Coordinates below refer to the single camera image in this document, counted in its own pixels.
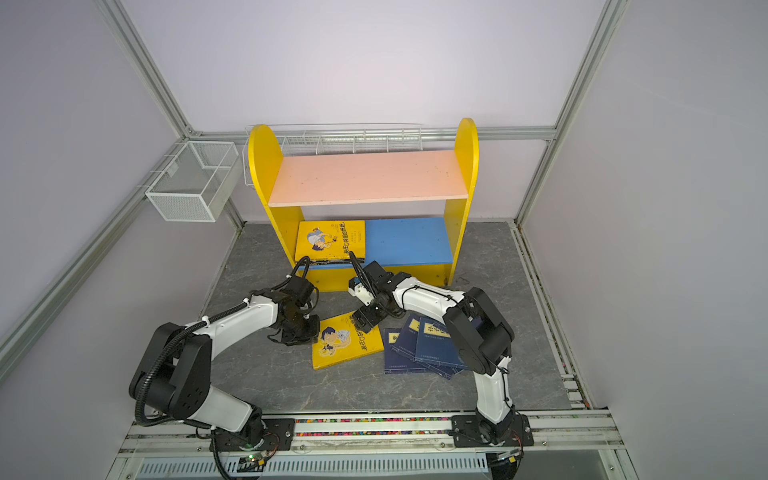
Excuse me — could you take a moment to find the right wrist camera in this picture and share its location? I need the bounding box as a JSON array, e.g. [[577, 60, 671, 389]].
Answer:
[[348, 277, 374, 305]]

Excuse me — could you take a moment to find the yellow wooden bookshelf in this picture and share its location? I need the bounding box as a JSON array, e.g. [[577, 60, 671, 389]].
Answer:
[[246, 118, 480, 287]]

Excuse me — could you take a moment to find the navy book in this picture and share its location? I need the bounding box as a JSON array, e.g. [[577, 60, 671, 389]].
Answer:
[[392, 314, 460, 379], [415, 317, 467, 371], [382, 327, 437, 374]]

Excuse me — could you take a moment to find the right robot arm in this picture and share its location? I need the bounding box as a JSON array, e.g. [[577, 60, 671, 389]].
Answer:
[[348, 253, 525, 448]]

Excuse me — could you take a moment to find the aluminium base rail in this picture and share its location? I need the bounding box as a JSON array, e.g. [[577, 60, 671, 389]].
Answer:
[[108, 410, 637, 479]]

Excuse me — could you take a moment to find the navy book bottom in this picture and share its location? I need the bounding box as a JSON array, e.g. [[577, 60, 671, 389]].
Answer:
[[382, 327, 437, 374]]

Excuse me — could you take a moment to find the yellow cartoon book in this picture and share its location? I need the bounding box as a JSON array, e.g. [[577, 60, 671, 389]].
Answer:
[[311, 312, 384, 370], [294, 220, 366, 260]]

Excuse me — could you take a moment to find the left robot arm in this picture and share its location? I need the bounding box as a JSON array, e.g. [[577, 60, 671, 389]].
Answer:
[[129, 256, 320, 449]]

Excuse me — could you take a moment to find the white wire rack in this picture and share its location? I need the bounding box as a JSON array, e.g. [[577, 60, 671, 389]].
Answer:
[[270, 123, 425, 157]]

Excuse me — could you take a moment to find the navy book middle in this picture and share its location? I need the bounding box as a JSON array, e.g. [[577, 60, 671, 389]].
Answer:
[[392, 314, 460, 379]]

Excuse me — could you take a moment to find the navy book top right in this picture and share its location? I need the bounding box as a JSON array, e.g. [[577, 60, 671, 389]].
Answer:
[[415, 317, 467, 371]]

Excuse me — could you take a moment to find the white mesh basket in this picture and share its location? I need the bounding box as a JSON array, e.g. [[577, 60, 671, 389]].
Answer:
[[146, 141, 242, 223]]

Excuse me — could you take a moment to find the dark wolf cover book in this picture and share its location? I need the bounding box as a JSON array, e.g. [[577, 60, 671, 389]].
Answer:
[[295, 258, 353, 268]]

